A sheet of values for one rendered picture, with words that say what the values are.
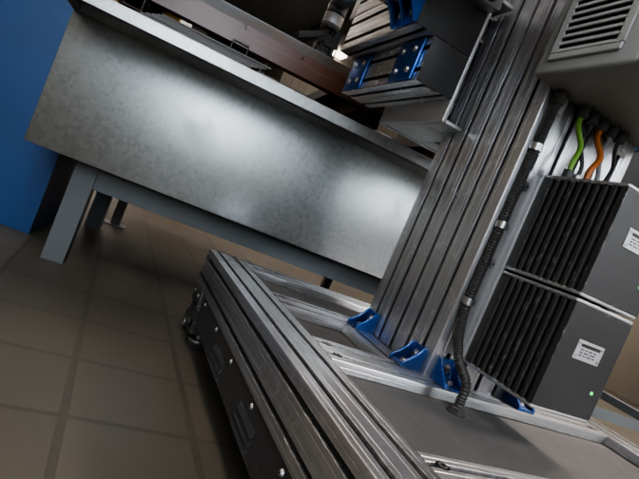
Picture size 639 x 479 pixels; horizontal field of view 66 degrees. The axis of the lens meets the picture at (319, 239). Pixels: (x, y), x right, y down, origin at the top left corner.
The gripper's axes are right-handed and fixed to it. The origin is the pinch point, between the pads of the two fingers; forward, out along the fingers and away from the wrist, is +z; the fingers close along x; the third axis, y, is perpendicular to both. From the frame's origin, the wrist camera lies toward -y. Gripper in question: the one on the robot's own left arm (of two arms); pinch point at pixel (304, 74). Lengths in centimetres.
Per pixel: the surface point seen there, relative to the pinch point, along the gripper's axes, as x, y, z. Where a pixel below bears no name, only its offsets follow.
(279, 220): -46, 2, 52
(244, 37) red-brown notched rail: -41.5, -26.3, 8.4
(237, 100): -45, -22, 26
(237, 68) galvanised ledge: -61, -26, 21
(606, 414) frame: -75, 116, 69
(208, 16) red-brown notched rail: -41, -37, 8
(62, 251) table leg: -36, -50, 84
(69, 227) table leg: -36, -51, 77
